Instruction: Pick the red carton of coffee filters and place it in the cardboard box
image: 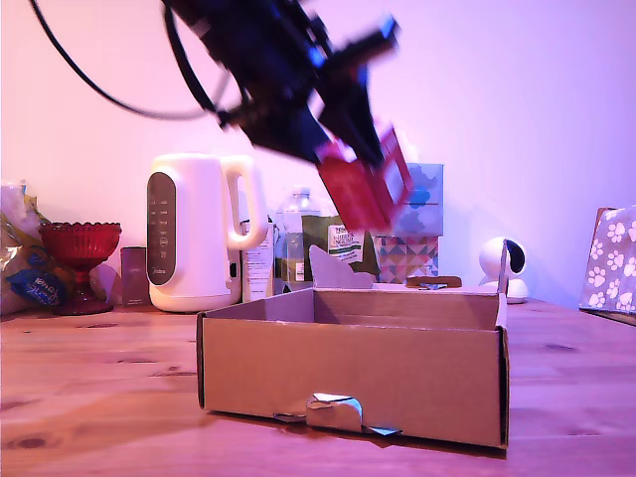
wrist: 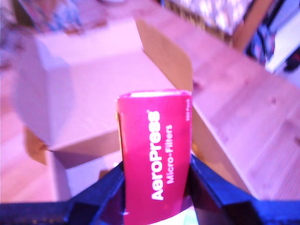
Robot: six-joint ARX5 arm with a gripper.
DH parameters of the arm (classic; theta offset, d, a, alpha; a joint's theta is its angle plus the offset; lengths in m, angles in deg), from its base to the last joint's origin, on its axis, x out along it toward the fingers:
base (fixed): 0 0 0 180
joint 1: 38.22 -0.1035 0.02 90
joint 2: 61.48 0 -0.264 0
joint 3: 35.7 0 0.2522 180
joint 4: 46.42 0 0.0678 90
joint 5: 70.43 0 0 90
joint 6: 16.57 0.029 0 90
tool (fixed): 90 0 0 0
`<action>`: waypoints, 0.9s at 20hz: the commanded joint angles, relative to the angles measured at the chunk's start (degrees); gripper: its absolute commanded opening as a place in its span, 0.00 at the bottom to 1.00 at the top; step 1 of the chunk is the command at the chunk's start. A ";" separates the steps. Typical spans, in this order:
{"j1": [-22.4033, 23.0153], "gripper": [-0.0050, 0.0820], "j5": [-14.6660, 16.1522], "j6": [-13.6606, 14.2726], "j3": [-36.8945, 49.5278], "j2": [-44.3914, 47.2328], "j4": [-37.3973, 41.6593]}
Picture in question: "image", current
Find red coffee filter carton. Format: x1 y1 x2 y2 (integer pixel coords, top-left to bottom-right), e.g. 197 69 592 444
316 124 416 233

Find cloud print tissue box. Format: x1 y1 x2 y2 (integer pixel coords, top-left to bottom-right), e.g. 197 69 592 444
391 162 445 238

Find white printed carton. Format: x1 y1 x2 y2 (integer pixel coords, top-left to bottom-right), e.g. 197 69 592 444
240 218 276 304

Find triangle pattern tissue box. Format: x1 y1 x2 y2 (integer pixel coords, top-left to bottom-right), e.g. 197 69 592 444
372 235 441 285

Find small dark box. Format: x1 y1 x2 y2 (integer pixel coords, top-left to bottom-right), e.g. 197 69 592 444
120 246 151 308

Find open cardboard box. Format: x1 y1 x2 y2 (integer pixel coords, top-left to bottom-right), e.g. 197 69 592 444
196 238 511 449

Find clear plastic water bottle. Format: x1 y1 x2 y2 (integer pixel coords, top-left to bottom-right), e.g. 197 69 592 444
274 186 319 295

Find green Tesco packet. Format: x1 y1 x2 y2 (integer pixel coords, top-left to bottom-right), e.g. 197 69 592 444
301 215 382 279

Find white electric kettle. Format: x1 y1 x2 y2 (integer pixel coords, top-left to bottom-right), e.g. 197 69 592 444
146 152 270 314

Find red glass footed bowl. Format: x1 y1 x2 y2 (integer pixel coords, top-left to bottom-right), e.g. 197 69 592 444
38 221 122 316

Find paw print cushion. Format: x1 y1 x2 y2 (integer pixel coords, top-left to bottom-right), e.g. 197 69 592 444
578 205 636 315

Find plastic bag of paper towels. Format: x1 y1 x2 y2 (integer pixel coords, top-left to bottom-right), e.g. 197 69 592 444
0 180 77 317

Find black cable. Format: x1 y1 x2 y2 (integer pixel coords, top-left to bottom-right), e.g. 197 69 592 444
28 0 215 121
163 7 223 114

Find small white round camera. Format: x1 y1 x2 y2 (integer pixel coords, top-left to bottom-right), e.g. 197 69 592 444
478 237 530 305

